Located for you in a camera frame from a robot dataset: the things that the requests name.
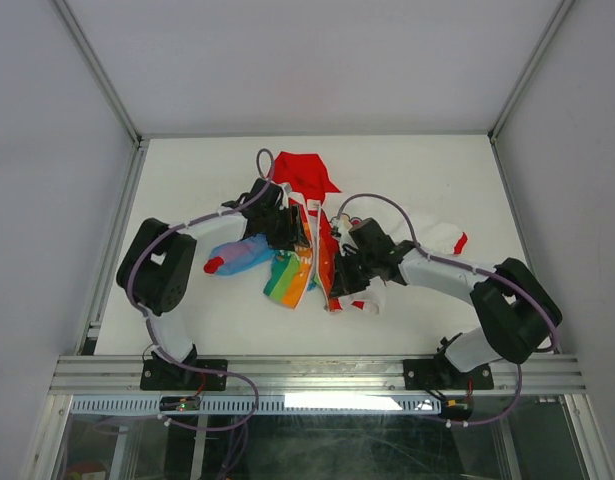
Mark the aluminium mounting rail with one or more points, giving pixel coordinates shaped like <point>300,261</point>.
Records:
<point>542,375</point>

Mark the small black connector box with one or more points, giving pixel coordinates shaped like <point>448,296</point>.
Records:
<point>456,410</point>

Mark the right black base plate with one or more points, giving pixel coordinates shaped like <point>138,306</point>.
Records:
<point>439,374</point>

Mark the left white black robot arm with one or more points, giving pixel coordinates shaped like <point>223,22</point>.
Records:
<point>154,274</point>

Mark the white slotted cable duct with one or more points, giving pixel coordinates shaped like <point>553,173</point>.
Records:
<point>290,403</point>

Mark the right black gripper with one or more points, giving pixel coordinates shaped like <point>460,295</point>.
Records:
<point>341,283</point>

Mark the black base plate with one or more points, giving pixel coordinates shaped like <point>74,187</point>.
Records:
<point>439,374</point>
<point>159,375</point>

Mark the white red rainbow kids jacket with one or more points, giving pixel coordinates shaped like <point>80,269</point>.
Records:
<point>308,263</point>

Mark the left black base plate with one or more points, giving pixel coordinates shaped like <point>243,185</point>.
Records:
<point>159,375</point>

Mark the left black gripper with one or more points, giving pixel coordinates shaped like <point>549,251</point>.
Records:
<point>293,233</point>

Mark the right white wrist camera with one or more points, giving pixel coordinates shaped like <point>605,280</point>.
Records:
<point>340,225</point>

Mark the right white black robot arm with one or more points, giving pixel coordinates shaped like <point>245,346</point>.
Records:
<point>515,313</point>

